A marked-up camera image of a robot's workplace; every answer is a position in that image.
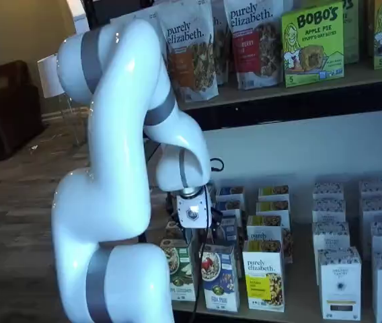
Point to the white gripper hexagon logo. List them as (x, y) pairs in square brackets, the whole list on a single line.
[(191, 212)]

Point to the green Bobo's apple pie box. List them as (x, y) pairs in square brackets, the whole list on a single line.
[(312, 47)]

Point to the red purely elizabeth granola bag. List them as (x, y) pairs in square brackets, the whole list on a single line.
[(258, 50)]

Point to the blue purely elizabeth granola bag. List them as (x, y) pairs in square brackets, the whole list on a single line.
[(137, 15)]

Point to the yellow purely elizabeth box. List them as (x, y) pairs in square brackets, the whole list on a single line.
[(273, 208), (263, 279), (273, 193), (265, 232)]

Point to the wooden shelf board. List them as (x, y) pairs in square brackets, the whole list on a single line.
[(300, 269), (261, 94)]

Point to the black metal shelving frame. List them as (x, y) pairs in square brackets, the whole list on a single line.
[(278, 114)]

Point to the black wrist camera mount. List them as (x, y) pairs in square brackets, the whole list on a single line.
[(217, 210)]

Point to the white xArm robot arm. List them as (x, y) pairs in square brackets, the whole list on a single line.
[(110, 134)]

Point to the orange purely elizabeth granola bag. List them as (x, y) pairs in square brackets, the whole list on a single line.
[(194, 67)]

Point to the dark brown armchair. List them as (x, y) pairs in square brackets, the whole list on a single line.
[(9, 111)]

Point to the blue white flax cereal box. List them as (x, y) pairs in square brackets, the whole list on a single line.
[(233, 208), (230, 232), (219, 286), (230, 194)]

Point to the small white floor scrap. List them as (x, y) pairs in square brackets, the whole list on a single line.
[(34, 147)]

